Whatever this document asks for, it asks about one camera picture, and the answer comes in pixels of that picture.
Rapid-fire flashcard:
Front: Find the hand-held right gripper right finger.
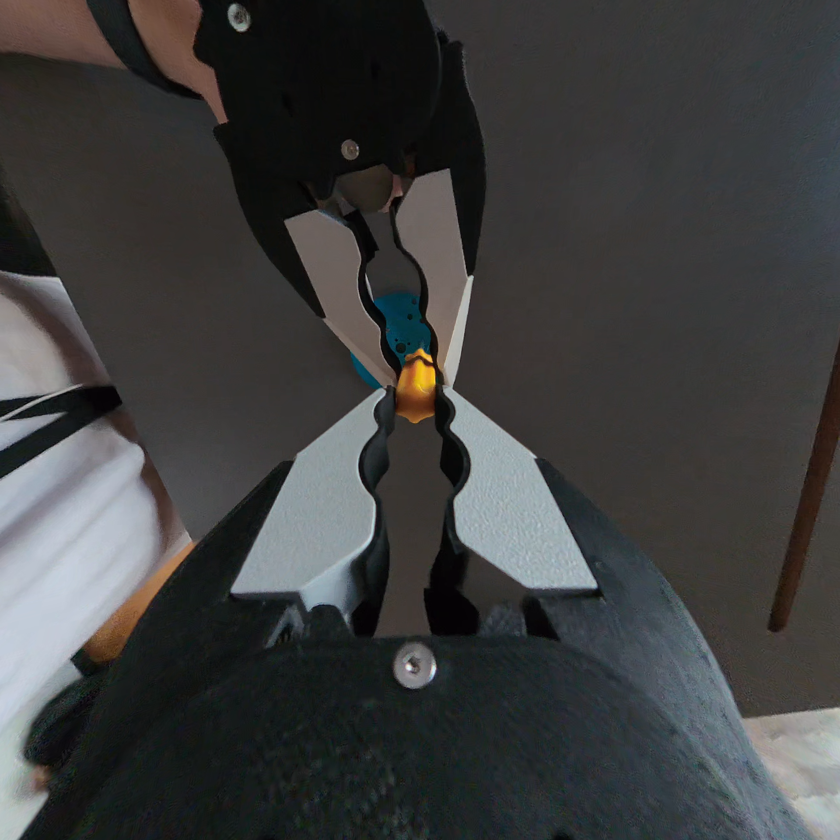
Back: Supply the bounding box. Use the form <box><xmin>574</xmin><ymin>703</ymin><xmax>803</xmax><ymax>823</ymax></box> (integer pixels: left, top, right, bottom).
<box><xmin>423</xmin><ymin>386</ymin><xmax>599</xmax><ymax>636</ymax></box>

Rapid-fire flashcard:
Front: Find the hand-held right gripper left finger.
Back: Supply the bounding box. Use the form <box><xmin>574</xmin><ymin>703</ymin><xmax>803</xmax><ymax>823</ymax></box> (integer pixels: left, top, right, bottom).
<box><xmin>231</xmin><ymin>387</ymin><xmax>398</xmax><ymax>636</ymax></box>

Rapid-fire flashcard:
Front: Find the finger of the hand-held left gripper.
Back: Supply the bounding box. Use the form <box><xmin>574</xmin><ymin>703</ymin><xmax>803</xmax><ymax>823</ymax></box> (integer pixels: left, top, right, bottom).
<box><xmin>285</xmin><ymin>209</ymin><xmax>403</xmax><ymax>389</ymax></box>
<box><xmin>390</xmin><ymin>167</ymin><xmax>475</xmax><ymax>388</ymax></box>

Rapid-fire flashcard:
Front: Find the blue round metal plate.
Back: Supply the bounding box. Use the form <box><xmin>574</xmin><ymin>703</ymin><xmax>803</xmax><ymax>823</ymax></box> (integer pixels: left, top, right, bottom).
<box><xmin>350</xmin><ymin>292</ymin><xmax>439</xmax><ymax>389</ymax></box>

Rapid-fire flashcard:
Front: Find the yellow screwdriver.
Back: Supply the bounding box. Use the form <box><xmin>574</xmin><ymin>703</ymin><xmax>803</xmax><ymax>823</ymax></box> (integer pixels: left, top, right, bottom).
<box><xmin>395</xmin><ymin>348</ymin><xmax>437</xmax><ymax>425</ymax></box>

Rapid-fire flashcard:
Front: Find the person's left forearm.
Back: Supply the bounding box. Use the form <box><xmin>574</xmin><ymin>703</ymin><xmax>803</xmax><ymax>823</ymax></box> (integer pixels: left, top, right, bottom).
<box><xmin>0</xmin><ymin>0</ymin><xmax>129</xmax><ymax>70</ymax></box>

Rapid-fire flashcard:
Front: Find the grey desk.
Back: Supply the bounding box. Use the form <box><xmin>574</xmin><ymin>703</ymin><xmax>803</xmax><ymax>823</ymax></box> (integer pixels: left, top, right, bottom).
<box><xmin>0</xmin><ymin>0</ymin><xmax>840</xmax><ymax>719</ymax></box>

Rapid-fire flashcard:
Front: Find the person's left hand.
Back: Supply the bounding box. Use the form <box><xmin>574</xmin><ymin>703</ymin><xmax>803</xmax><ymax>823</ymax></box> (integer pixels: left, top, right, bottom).
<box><xmin>128</xmin><ymin>0</ymin><xmax>228</xmax><ymax>126</ymax></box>

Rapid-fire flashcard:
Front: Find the person's white shirt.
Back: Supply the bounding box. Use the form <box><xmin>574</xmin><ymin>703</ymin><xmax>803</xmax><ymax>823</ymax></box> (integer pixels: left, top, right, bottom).
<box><xmin>0</xmin><ymin>269</ymin><xmax>193</xmax><ymax>723</ymax></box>

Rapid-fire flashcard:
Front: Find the black strap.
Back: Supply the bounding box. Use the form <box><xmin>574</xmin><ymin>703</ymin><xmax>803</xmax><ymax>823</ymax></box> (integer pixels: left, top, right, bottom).
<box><xmin>0</xmin><ymin>384</ymin><xmax>123</xmax><ymax>480</ymax></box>

